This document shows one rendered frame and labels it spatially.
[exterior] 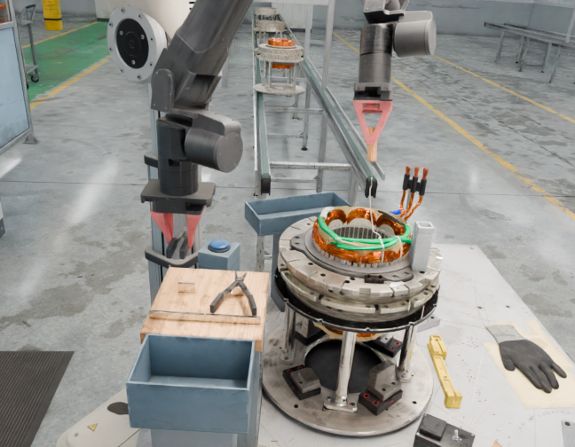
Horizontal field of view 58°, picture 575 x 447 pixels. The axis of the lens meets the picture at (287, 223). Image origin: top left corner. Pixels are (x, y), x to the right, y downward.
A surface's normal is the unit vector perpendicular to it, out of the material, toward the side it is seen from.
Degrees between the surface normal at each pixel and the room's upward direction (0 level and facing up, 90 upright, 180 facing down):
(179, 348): 90
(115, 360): 0
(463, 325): 0
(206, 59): 117
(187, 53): 81
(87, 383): 0
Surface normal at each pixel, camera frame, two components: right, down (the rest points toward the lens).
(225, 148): 0.83, 0.29
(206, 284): 0.06, -0.90
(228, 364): -0.02, 0.44
